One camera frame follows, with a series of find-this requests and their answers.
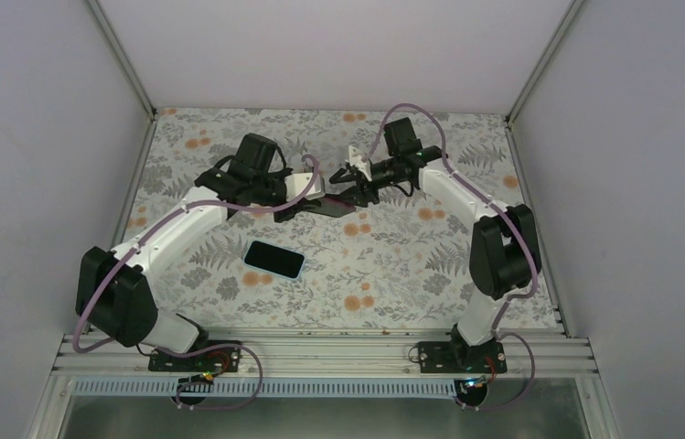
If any phone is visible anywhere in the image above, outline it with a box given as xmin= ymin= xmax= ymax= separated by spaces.
xmin=243 ymin=241 xmax=306 ymax=280
xmin=310 ymin=198 xmax=357 ymax=218

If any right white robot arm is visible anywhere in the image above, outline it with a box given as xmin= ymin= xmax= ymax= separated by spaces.
xmin=330 ymin=118 xmax=541 ymax=372

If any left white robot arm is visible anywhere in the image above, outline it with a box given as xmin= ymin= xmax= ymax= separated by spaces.
xmin=73 ymin=134 xmax=324 ymax=370

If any floral patterned table mat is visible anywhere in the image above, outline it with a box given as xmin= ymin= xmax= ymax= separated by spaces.
xmin=99 ymin=107 xmax=562 ymax=331

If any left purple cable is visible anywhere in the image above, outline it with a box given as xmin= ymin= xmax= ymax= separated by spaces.
xmin=72 ymin=154 xmax=324 ymax=355

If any purple cable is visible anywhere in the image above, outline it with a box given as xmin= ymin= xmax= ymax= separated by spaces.
xmin=366 ymin=102 xmax=541 ymax=340
xmin=72 ymin=154 xmax=324 ymax=355

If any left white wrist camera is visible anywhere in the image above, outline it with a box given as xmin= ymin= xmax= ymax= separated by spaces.
xmin=284 ymin=172 xmax=326 ymax=201

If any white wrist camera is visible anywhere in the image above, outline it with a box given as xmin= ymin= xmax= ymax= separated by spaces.
xmin=348 ymin=145 xmax=373 ymax=182
xmin=284 ymin=172 xmax=326 ymax=201

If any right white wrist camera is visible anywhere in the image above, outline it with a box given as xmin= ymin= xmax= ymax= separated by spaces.
xmin=348 ymin=145 xmax=373 ymax=182

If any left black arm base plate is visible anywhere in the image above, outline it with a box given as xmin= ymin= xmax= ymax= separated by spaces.
xmin=147 ymin=340 xmax=241 ymax=374

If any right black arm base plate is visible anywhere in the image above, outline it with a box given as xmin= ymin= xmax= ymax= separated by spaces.
xmin=408 ymin=340 xmax=508 ymax=374

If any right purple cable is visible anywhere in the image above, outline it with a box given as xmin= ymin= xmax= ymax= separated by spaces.
xmin=366 ymin=102 xmax=541 ymax=340

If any aluminium front rail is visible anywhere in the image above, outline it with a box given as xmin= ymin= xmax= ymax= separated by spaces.
xmin=52 ymin=328 xmax=598 ymax=379

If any slotted grey cable duct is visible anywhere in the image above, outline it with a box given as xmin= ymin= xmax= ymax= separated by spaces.
xmin=71 ymin=377 xmax=456 ymax=400

